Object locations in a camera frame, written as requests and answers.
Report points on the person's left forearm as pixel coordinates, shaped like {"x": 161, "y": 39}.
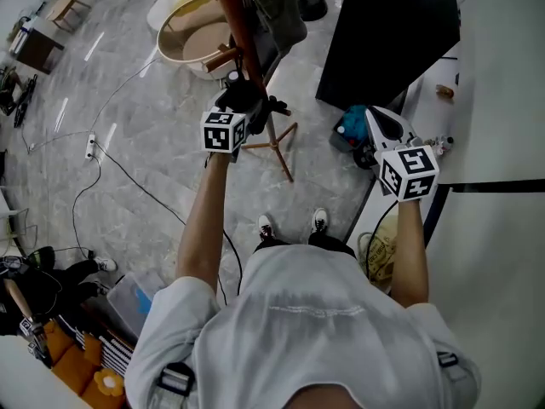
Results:
{"x": 203, "y": 228}

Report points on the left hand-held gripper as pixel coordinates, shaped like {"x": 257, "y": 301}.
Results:
{"x": 223, "y": 131}

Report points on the person's light grey shirt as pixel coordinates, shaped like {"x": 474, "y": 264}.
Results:
{"x": 306, "y": 335}

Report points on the person's right white shoe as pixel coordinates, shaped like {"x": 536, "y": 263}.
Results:
{"x": 319, "y": 220}

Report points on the flower shaped cushion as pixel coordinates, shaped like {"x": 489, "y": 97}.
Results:
{"x": 109, "y": 381}

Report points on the small brown object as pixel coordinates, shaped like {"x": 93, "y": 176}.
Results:
{"x": 445, "y": 91}

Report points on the yellow tote bag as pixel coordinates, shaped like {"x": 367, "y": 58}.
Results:
{"x": 383, "y": 254}

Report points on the person's left white shoe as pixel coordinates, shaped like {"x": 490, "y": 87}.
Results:
{"x": 265, "y": 226}

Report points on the grey plastic storage box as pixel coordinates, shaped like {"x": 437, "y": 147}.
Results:
{"x": 132, "y": 298}

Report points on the round beige tray table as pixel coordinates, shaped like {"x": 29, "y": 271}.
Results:
{"x": 200, "y": 43}

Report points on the black table frame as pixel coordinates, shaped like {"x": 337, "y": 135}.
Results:
{"x": 489, "y": 186}

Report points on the white power strip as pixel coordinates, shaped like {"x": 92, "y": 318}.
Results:
{"x": 90, "y": 146}

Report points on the large black panel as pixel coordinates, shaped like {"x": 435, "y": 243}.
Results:
{"x": 383, "y": 36}

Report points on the black equipment pile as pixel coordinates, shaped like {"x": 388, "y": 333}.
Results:
{"x": 17, "y": 100}

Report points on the brown wooden coat stand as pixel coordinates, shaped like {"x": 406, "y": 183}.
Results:
{"x": 239, "y": 19}

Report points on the dark brown cabinet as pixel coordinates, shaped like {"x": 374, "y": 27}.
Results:
{"x": 36, "y": 49}

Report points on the dark olive hanging garment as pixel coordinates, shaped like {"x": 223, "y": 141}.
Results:
{"x": 281, "y": 11}

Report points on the striped cloth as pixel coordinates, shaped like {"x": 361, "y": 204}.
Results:
{"x": 113, "y": 354}

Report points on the blue cloth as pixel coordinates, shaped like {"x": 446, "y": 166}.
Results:
{"x": 355, "y": 122}

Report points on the person's right forearm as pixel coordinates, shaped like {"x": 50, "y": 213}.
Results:
{"x": 409, "y": 254}

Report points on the another person's forearm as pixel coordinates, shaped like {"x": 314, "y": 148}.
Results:
{"x": 18, "y": 298}

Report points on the person's black trousers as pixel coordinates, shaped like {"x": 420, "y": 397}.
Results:
{"x": 328, "y": 242}

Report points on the person's white shoe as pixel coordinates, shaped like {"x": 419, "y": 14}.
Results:
{"x": 319, "y": 220}
{"x": 265, "y": 226}

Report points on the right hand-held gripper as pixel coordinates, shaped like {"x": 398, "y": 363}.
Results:
{"x": 409, "y": 173}

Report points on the small wooden stool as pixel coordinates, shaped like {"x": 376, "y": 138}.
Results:
{"x": 64, "y": 9}

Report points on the orange sofa cushion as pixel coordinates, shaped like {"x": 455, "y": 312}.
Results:
{"x": 70, "y": 366}

